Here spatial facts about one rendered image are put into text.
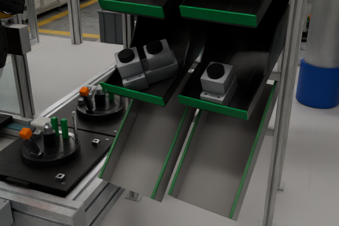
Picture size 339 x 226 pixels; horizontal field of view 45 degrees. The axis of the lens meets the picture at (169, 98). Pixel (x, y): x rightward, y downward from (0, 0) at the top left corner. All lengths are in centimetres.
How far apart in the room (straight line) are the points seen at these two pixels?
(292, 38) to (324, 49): 74
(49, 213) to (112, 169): 15
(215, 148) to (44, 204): 37
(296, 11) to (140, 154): 41
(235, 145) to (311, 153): 49
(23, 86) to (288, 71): 73
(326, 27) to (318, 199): 62
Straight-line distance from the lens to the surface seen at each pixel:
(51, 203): 92
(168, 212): 101
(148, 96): 74
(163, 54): 75
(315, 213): 107
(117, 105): 122
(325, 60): 152
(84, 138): 110
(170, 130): 86
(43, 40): 235
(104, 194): 98
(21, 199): 94
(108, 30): 303
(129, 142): 89
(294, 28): 77
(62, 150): 102
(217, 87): 70
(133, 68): 76
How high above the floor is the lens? 151
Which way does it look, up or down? 25 degrees down
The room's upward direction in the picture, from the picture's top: straight up
